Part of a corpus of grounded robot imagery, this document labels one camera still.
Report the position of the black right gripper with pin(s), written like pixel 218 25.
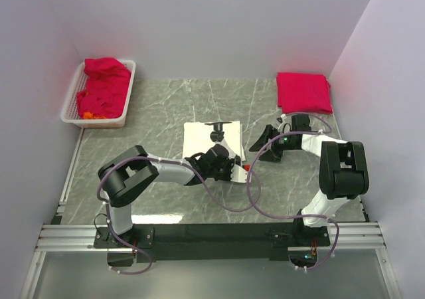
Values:
pixel 273 154

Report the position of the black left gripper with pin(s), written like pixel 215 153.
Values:
pixel 230 163

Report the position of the white t shirt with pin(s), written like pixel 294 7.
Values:
pixel 198 137

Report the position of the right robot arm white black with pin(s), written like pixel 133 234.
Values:
pixel 343 173

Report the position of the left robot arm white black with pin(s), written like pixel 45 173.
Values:
pixel 127 176

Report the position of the folded red t shirt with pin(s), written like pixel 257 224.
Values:
pixel 301 92

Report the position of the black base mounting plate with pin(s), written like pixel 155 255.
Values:
pixel 223 241

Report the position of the red t shirt in basket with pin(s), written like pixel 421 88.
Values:
pixel 106 88

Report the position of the orange cloth in basket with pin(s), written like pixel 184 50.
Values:
pixel 91 116

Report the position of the white plastic laundry basket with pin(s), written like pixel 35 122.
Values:
pixel 69 112

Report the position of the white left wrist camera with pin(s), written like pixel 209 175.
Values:
pixel 238 174

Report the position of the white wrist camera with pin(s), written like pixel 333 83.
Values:
pixel 238 174
pixel 283 123

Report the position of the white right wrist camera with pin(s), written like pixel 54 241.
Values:
pixel 283 123

